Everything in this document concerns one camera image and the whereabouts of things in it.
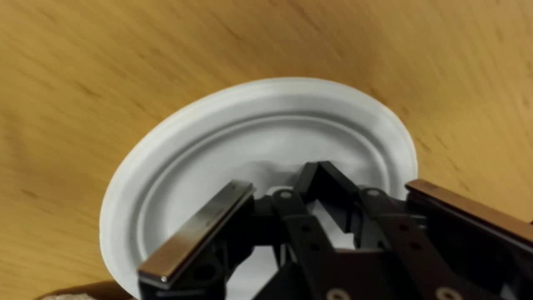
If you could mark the white round plate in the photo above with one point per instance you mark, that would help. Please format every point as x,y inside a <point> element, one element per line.
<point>251,127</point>

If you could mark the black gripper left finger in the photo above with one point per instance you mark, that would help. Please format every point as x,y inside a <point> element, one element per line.
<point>189,238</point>

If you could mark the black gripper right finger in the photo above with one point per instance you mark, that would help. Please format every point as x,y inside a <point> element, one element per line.
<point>477,243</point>

